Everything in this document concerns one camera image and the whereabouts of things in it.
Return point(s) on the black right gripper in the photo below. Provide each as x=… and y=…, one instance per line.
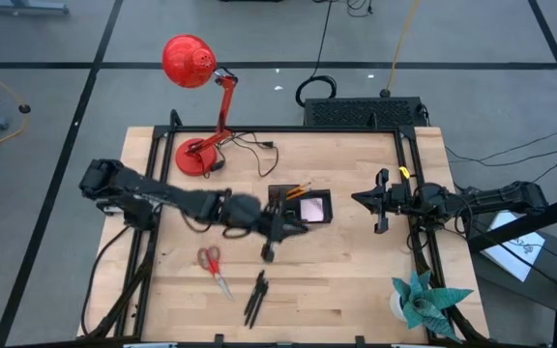
x=381, y=220

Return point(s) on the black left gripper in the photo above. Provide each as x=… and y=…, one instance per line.
x=271, y=227

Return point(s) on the pink sticky note pad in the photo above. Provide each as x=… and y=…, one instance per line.
x=312, y=209

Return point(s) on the orange pencil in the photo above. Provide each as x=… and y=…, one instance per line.
x=300, y=193
x=300, y=187

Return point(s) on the black pen white print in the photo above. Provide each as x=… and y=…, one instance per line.
x=261, y=304
x=258, y=300
x=255, y=295

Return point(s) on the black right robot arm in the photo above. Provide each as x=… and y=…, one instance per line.
x=491, y=198

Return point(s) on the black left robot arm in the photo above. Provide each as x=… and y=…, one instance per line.
x=162, y=195

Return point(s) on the black mesh desk organizer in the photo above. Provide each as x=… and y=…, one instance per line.
x=327, y=208

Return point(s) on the yellow tape tag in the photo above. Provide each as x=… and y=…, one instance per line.
x=404, y=172

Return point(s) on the black mesh computer tower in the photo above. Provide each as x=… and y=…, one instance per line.
x=356, y=112

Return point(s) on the wooden workbench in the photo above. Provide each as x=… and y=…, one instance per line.
x=278, y=129

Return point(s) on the teal paper plant white pot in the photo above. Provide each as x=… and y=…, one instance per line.
x=423, y=304

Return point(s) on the white paper sheet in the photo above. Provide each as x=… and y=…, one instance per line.
x=515, y=256

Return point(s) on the black diagonal beam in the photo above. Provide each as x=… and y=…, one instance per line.
x=525, y=227

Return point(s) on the red desk lamp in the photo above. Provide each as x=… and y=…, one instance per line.
x=189, y=60

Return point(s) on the black floor disc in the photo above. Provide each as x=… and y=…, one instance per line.
x=24, y=108

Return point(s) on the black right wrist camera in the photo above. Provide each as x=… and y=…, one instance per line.
x=398, y=197

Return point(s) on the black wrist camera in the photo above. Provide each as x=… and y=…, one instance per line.
x=398, y=197
x=242, y=210

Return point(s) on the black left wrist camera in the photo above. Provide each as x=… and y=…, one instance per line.
x=242, y=210

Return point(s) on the white metal base bracket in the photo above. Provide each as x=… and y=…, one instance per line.
x=111, y=209

